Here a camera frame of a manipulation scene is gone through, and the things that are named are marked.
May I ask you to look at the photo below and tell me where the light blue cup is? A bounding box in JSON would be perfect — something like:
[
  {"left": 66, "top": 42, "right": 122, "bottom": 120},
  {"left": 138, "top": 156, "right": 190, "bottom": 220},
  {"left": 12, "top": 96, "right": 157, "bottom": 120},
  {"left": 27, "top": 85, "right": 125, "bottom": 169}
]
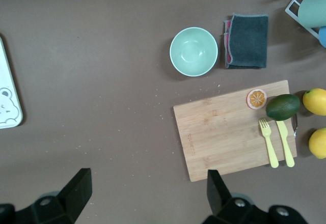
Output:
[{"left": 318, "top": 25, "right": 326, "bottom": 48}]

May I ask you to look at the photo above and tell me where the sage green cup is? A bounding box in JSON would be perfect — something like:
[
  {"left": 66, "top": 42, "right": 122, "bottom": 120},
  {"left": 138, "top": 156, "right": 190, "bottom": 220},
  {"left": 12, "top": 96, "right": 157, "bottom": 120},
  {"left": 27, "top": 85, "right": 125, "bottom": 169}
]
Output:
[{"left": 297, "top": 0, "right": 326, "bottom": 29}]

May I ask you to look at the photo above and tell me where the orange half slice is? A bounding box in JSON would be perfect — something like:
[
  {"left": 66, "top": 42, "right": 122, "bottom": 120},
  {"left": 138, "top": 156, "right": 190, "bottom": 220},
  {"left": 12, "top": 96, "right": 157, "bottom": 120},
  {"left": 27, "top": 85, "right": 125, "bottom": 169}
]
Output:
[{"left": 246, "top": 88, "right": 268, "bottom": 110}]

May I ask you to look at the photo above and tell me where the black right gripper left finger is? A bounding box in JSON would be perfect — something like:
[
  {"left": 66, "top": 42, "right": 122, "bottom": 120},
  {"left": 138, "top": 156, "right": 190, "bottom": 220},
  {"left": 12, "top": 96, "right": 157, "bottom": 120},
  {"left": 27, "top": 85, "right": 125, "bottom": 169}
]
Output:
[{"left": 0, "top": 167, "right": 92, "bottom": 224}]

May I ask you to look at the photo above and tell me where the dark grey folded cloth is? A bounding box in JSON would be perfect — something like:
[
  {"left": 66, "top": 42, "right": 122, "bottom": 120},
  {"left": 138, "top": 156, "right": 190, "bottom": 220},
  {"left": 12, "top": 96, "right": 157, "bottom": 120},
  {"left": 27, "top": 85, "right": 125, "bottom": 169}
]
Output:
[{"left": 223, "top": 13, "right": 269, "bottom": 70}]

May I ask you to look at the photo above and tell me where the dark green avocado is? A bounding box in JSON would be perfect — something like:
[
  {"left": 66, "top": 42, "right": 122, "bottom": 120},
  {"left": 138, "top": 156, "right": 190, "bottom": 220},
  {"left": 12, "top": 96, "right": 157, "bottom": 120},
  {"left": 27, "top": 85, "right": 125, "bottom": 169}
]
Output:
[{"left": 265, "top": 94, "right": 301, "bottom": 122}]

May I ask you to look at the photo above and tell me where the cream bear print tray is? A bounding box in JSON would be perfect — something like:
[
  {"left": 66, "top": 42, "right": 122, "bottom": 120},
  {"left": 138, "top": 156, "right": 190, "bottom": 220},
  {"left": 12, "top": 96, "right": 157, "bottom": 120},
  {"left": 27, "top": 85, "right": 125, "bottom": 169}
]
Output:
[{"left": 0, "top": 34, "right": 24, "bottom": 130}]

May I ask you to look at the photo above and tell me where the wooden cutting board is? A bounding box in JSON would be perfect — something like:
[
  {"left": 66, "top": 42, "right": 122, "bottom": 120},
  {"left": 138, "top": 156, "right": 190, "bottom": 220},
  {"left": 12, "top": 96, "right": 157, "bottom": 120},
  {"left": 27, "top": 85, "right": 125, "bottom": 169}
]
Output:
[{"left": 173, "top": 79, "right": 298, "bottom": 183}]

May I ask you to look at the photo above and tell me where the white wire cup rack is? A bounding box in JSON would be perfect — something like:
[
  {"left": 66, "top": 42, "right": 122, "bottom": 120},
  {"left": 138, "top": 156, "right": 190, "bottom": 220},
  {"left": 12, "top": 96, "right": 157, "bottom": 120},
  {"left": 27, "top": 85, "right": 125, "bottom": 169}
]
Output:
[{"left": 285, "top": 0, "right": 326, "bottom": 40}]

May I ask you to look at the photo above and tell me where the yellow lemon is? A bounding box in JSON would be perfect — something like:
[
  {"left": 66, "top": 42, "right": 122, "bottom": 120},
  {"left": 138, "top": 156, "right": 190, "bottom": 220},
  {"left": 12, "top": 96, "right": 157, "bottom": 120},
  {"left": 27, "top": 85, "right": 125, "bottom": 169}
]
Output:
[
  {"left": 308, "top": 128, "right": 326, "bottom": 160},
  {"left": 302, "top": 88, "right": 326, "bottom": 117}
]

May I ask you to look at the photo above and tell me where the mint green bowl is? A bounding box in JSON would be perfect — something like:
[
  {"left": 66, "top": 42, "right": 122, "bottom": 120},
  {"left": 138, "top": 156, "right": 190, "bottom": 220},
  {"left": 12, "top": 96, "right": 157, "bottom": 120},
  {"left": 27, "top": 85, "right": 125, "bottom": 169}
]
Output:
[{"left": 169, "top": 26, "right": 219, "bottom": 78}]

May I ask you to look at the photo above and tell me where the yellow plastic knife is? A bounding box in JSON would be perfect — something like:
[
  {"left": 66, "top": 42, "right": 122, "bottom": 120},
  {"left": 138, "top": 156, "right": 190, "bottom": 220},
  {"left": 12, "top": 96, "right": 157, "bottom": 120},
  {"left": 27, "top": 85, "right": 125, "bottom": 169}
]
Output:
[{"left": 276, "top": 120, "right": 295, "bottom": 168}]

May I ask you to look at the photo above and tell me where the yellow plastic fork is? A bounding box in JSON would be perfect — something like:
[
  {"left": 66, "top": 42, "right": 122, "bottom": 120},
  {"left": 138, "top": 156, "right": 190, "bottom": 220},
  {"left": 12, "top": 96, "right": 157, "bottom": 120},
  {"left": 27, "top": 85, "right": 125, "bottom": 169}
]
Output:
[{"left": 259, "top": 118, "right": 280, "bottom": 169}]

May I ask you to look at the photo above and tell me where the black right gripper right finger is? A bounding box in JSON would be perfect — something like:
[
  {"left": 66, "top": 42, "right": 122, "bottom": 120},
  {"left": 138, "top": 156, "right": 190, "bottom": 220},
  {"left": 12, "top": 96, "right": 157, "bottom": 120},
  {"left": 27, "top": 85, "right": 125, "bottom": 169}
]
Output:
[{"left": 203, "top": 169, "right": 309, "bottom": 224}]

